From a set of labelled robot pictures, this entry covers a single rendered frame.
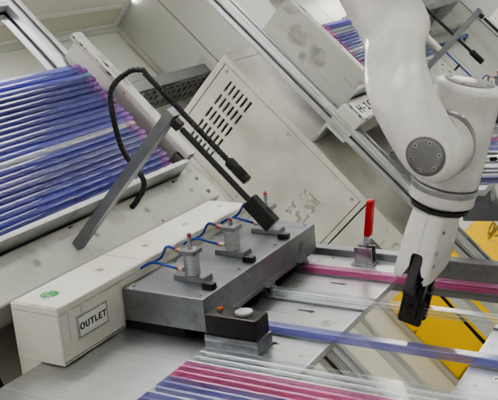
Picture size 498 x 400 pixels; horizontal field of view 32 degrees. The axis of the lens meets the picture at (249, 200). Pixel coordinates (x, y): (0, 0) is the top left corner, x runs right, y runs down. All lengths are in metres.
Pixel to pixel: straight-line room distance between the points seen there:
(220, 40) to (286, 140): 2.32
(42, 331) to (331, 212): 1.29
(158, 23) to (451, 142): 3.88
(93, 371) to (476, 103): 0.57
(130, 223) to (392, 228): 1.01
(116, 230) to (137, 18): 3.56
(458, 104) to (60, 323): 0.56
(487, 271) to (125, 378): 0.58
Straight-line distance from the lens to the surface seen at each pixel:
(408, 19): 1.08
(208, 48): 4.66
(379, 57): 1.06
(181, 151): 1.56
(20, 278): 1.24
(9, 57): 4.27
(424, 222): 1.12
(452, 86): 1.07
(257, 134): 2.37
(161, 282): 1.23
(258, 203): 1.11
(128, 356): 1.16
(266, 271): 1.29
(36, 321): 1.16
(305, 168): 2.32
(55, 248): 1.30
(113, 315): 1.23
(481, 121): 1.08
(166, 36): 4.79
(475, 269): 1.38
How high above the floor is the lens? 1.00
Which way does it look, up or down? 10 degrees up
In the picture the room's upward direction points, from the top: 44 degrees counter-clockwise
